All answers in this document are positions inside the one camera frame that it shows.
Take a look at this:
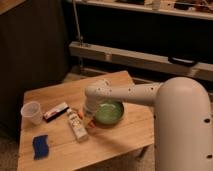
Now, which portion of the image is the orange pepper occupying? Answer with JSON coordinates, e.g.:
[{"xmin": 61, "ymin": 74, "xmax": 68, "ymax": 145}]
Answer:
[{"xmin": 87, "ymin": 121, "xmax": 96, "ymax": 128}]

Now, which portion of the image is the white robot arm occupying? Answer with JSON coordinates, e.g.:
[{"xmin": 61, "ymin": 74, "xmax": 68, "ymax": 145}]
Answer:
[{"xmin": 83, "ymin": 77, "xmax": 213, "ymax": 171}]

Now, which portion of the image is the green ceramic bowl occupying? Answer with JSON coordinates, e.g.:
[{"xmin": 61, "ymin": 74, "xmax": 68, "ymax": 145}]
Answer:
[{"xmin": 94, "ymin": 101, "xmax": 124, "ymax": 125}]

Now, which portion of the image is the translucent plastic cup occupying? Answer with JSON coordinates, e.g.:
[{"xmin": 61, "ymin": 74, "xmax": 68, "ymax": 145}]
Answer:
[{"xmin": 21, "ymin": 101, "xmax": 43, "ymax": 125}]

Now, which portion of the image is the wooden table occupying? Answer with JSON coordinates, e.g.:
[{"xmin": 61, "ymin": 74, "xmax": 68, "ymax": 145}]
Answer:
[{"xmin": 17, "ymin": 71, "xmax": 154, "ymax": 171}]

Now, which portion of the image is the blue sponge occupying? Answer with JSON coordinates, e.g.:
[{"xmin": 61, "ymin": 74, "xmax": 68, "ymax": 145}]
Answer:
[{"xmin": 32, "ymin": 135, "xmax": 49, "ymax": 160}]

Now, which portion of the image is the upper shelf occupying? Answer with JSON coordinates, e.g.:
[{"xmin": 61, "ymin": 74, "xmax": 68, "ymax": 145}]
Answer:
[{"xmin": 66, "ymin": 0, "xmax": 213, "ymax": 21}]

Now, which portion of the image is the metal rail beam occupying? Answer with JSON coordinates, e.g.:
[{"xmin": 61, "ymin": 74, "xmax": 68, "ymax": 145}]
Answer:
[{"xmin": 69, "ymin": 41, "xmax": 213, "ymax": 81}]

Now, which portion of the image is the black handle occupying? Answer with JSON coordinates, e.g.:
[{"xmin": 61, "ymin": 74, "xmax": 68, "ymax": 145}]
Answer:
[{"xmin": 168, "ymin": 57, "xmax": 198, "ymax": 67}]

